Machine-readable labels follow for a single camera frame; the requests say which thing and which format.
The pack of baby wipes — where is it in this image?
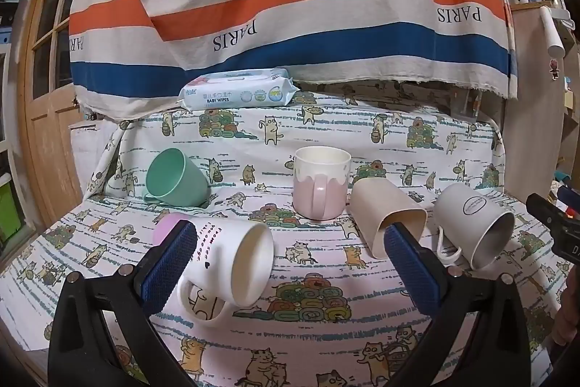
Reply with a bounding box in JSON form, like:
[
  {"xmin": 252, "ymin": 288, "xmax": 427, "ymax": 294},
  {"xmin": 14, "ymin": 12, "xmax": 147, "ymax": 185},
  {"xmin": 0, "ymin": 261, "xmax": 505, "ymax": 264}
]
[{"xmin": 179, "ymin": 69, "xmax": 300, "ymax": 112}]

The green bin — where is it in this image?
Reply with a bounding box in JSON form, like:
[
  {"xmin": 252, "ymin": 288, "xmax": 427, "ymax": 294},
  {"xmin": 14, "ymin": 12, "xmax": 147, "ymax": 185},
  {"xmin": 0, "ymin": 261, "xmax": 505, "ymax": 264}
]
[{"xmin": 0, "ymin": 174, "xmax": 24, "ymax": 234}]

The wooden door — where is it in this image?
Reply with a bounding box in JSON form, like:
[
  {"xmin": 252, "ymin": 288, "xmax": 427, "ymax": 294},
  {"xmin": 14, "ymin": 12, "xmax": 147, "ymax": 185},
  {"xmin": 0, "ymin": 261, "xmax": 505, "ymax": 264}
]
[{"xmin": 20, "ymin": 0, "xmax": 106, "ymax": 229}]

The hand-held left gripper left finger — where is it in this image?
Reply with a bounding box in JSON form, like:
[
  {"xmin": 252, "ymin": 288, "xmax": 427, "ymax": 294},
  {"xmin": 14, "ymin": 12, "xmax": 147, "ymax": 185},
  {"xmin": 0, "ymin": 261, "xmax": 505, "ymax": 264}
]
[{"xmin": 47, "ymin": 219, "xmax": 200, "ymax": 387}]

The cat print cloth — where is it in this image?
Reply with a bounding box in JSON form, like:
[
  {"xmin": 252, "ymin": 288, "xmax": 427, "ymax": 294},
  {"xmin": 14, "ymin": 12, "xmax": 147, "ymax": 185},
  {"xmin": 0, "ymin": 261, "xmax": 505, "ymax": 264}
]
[{"xmin": 0, "ymin": 79, "xmax": 572, "ymax": 387}]

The green cup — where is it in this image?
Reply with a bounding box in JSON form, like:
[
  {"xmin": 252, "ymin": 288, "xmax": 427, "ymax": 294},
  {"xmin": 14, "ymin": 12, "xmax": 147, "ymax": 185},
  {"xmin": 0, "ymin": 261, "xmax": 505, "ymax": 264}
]
[{"xmin": 144, "ymin": 148, "xmax": 213, "ymax": 207}]

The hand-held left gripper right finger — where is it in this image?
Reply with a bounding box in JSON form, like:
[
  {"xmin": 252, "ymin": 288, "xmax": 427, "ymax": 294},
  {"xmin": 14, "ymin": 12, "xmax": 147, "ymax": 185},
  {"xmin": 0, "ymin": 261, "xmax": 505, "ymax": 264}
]
[{"xmin": 383, "ymin": 223, "xmax": 532, "ymax": 387}]

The lilac cup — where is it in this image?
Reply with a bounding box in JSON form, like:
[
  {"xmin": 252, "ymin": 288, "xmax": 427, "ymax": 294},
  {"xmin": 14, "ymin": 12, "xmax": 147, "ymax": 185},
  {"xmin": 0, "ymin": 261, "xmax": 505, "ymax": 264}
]
[{"xmin": 153, "ymin": 212, "xmax": 191, "ymax": 250}]

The pink and white mug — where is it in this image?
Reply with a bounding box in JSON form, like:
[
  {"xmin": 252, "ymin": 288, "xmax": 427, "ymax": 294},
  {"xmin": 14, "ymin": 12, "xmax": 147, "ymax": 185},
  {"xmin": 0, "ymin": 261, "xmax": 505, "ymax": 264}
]
[{"xmin": 292, "ymin": 146, "xmax": 352, "ymax": 220}]

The person's right hand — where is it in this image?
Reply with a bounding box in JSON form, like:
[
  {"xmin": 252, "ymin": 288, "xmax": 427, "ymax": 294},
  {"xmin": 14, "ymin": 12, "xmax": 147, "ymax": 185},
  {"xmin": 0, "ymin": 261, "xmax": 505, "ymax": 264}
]
[{"xmin": 550, "ymin": 284, "xmax": 580, "ymax": 348}]

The grey mug with round label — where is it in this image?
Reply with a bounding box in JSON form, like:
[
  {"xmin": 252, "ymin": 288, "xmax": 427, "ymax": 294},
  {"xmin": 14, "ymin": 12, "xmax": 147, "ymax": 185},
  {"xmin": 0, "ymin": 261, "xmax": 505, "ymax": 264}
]
[{"xmin": 432, "ymin": 183, "xmax": 517, "ymax": 271}]

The white mug with black lettering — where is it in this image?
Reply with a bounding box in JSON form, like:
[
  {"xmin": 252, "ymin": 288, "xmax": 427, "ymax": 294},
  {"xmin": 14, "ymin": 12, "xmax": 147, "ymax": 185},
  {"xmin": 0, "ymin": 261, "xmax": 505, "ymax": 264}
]
[{"xmin": 178, "ymin": 218, "xmax": 275, "ymax": 327}]

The beige cup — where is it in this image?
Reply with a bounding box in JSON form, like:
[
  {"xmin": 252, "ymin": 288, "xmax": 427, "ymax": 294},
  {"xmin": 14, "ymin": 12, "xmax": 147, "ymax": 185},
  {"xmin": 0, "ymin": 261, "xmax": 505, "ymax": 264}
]
[{"xmin": 350, "ymin": 178, "xmax": 429, "ymax": 259}]

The wooden cabinet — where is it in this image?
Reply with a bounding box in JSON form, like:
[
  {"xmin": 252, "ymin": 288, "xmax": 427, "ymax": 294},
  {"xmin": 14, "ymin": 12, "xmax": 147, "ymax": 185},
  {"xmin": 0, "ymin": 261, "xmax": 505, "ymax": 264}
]
[{"xmin": 502, "ymin": 1, "xmax": 580, "ymax": 199}]

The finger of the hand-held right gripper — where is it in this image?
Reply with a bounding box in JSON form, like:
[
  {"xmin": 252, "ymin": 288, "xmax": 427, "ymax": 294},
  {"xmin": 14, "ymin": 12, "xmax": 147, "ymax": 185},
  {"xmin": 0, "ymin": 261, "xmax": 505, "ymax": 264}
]
[{"xmin": 526, "ymin": 193, "xmax": 580, "ymax": 236}]

